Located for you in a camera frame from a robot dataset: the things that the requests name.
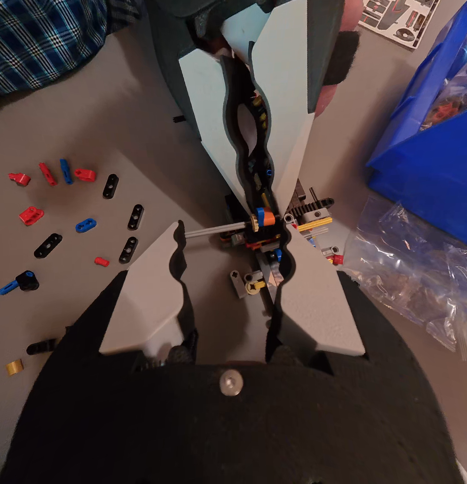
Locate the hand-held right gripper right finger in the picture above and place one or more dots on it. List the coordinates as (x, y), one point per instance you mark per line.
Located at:
(316, 298)

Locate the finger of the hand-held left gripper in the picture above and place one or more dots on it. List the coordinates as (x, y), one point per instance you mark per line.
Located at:
(286, 94)
(203, 113)

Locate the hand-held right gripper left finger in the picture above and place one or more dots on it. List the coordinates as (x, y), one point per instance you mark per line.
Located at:
(142, 295)

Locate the multicoloured lego assembly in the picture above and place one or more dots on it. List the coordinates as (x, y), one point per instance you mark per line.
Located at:
(263, 221)

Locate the long grey lego axle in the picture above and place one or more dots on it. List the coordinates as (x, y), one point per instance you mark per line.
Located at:
(214, 230)

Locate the grey and red lego connector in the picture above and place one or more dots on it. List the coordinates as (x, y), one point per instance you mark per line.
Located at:
(333, 256)

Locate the small red lego pin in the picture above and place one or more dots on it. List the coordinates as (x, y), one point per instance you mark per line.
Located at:
(101, 261)

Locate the tan lego gear piece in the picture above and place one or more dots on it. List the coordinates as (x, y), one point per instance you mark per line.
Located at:
(252, 288)

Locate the black lego beam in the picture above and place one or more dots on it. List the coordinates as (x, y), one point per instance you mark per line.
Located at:
(48, 245)
(136, 216)
(40, 346)
(111, 186)

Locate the lego sticker sheet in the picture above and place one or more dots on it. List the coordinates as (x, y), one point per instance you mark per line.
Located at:
(399, 19)

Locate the gold lego bush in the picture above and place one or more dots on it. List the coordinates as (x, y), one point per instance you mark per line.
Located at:
(14, 367)

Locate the long red lego pin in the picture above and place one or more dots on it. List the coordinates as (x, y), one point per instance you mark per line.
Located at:
(48, 174)

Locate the person's left hand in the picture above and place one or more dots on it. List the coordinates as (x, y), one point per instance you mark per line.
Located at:
(353, 15)

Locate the black round disc piece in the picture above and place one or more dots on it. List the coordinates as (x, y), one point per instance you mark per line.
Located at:
(128, 249)

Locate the clear plastic bag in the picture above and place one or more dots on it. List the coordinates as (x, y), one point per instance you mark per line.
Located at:
(450, 98)
(407, 272)

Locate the black connector with blue pin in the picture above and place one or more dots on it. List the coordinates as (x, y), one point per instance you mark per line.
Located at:
(27, 281)

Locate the blue plaid clothing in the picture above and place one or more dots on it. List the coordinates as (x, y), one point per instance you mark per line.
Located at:
(48, 37)

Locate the blue plastic bin lid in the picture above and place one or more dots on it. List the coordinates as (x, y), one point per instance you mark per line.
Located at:
(426, 170)

